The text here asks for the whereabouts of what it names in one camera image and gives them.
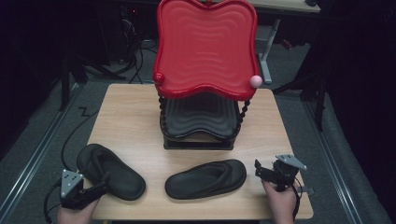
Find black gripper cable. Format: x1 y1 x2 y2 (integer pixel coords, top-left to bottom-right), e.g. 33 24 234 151
43 106 98 224
291 176 304 220

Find metal floor rail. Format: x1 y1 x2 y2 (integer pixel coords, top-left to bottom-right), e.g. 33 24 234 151
0 83 82 220
303 100 364 224

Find person's right hand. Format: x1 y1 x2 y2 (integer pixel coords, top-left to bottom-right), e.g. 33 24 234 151
262 179 299 224

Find person's left hand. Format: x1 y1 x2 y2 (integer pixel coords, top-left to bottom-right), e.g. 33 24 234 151
57 199 101 224

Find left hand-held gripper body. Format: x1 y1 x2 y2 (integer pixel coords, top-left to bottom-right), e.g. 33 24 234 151
59 169 98 210

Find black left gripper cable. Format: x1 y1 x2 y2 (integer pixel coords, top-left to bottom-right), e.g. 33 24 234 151
43 106 98 224

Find bundle of black floor cables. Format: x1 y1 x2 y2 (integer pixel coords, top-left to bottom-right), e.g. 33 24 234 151
120 12 158 85

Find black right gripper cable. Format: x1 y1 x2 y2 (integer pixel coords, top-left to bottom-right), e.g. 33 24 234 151
291 176 304 220

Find black slipper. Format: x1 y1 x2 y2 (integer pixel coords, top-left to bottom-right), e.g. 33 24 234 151
76 143 147 202
164 159 248 201

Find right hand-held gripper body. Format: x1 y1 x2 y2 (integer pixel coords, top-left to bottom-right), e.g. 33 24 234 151
272 154 308 191

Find black metal stand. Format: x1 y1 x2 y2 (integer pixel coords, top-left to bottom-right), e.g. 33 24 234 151
272 69 329 133
59 52 127 112

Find red and black tiered rack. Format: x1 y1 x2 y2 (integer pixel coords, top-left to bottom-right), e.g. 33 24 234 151
151 0 263 151

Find grey metal desk leg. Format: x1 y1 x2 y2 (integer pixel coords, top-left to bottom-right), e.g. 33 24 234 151
255 18 282 86

